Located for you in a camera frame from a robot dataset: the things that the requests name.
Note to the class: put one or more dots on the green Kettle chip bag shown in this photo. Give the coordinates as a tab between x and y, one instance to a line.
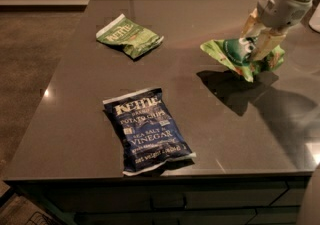
133	39

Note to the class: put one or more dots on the green rice chip bag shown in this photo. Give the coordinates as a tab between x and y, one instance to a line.
234	54

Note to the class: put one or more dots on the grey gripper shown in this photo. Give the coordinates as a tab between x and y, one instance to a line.
279	12

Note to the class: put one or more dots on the blue Kettle vinegar chip bag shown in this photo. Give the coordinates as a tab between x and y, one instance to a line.
148	133

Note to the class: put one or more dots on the dark cabinet drawers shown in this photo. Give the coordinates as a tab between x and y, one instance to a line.
235	200

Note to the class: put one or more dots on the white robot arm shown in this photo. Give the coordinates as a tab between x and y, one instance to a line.
270	22

